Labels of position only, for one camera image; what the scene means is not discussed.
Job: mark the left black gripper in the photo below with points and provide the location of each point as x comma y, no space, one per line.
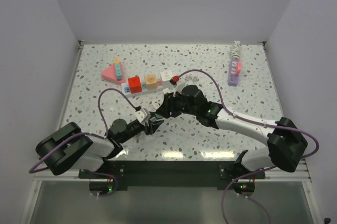
152,125

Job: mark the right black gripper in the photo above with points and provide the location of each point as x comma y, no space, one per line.
168,106

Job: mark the white cube socket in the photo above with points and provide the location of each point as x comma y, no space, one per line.
166,75

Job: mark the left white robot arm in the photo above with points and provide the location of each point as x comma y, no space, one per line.
70,148

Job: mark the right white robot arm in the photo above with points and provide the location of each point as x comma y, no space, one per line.
284,144

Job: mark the pink plug adapter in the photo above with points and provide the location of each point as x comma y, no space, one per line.
238,68

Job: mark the long white power strip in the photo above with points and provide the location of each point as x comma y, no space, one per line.
161,86

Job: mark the beige dragon cube socket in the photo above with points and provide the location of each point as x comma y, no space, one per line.
151,82

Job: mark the red cube socket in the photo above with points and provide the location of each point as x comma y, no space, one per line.
135,85

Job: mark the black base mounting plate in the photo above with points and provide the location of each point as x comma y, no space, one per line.
188,174

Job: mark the pink triangular power strip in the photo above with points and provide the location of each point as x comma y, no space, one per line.
114,73

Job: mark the purple power strip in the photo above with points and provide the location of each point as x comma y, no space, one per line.
233,78

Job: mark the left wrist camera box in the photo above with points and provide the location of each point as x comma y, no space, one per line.
142,115

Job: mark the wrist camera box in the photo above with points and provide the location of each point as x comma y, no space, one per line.
142,115
178,84

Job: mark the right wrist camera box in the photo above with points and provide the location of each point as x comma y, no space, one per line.
178,84

